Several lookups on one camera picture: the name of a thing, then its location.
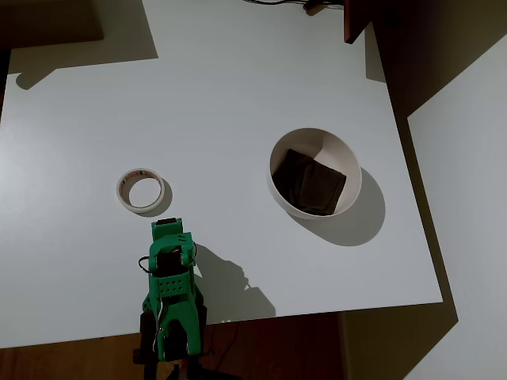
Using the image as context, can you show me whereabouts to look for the thin dark hanging cable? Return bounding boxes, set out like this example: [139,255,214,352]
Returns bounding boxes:
[205,322,239,357]

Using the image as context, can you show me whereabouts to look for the white round bowl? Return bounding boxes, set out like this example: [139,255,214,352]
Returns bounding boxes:
[269,127,363,220]

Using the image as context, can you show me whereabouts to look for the dark folded cloth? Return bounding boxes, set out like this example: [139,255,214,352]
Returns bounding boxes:
[271,148,348,217]

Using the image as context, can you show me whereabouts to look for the dark furniture piece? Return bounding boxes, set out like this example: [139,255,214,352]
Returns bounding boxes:
[0,0,105,49]

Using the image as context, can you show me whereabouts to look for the white masking tape roll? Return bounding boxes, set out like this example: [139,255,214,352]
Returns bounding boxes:
[116,168,165,213]

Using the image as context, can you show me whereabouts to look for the black cable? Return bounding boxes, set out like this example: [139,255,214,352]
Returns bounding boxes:
[242,0,345,13]

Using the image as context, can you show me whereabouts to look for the red-brown wooden furniture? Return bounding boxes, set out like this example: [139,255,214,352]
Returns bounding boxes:
[343,0,375,44]

